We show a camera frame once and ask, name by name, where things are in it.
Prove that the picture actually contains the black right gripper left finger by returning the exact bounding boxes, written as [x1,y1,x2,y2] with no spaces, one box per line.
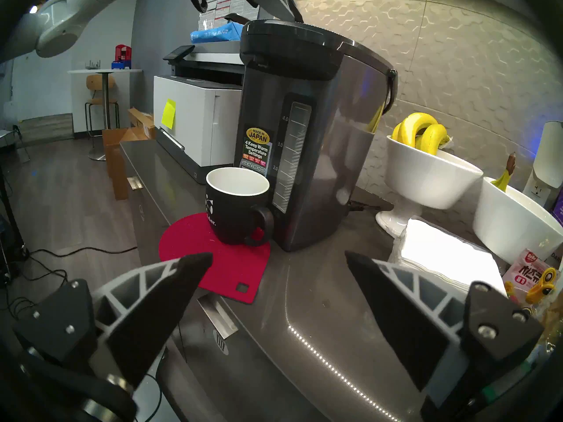
[13,252,214,389]

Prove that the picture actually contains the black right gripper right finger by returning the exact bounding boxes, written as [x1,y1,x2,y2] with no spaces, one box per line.
[344,251,544,409]

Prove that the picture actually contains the black electric water dispenser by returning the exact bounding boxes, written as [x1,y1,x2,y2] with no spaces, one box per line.
[235,19,398,252]

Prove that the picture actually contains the blue printer paper ream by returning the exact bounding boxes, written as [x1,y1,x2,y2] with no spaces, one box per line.
[190,22,245,44]

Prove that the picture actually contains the white napkin stack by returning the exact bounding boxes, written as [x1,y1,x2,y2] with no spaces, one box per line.
[389,218,508,294]

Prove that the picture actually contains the red silicone mat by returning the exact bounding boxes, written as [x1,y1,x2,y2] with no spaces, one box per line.
[158,212,271,304]

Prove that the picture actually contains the pink snack packet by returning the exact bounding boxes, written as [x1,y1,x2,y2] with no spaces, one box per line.
[501,248,557,303]

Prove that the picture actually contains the yellow bag clip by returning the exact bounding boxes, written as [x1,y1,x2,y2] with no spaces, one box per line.
[526,267,558,305]

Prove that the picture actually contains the black mug white inside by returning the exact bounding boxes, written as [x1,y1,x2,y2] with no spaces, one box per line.
[205,167,274,247]

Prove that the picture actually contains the wide white bowl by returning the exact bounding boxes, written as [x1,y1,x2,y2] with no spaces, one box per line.
[473,176,563,266]

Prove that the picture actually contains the white grey office printer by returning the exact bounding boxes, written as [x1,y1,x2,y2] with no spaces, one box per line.
[153,45,245,184]

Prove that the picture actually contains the large cardboard box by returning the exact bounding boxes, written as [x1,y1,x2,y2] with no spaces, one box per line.
[102,127,152,200]

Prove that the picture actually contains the single banana dark stem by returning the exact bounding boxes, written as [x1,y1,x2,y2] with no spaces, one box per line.
[490,152,517,192]

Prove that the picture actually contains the small cardboard box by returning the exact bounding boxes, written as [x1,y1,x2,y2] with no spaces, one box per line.
[128,108,157,138]

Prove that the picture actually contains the yellow banana bunch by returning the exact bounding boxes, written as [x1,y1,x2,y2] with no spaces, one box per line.
[391,113,451,156]

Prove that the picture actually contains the round white bar table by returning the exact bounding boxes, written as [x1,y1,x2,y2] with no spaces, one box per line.
[68,69,143,161]

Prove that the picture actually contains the wooden bar stool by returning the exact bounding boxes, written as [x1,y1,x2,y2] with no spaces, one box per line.
[85,75,120,138]

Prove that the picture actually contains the white text wall poster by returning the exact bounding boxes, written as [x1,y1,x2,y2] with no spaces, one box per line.
[198,0,260,30]

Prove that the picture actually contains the black floor cable tangle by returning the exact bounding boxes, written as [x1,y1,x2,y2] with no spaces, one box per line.
[0,258,69,320]

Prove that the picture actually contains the white pedestal bowl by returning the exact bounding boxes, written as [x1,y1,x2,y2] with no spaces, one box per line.
[375,135,484,238]

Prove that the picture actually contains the white plug-in wall device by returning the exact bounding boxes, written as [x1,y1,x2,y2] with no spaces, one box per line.
[523,120,563,206]

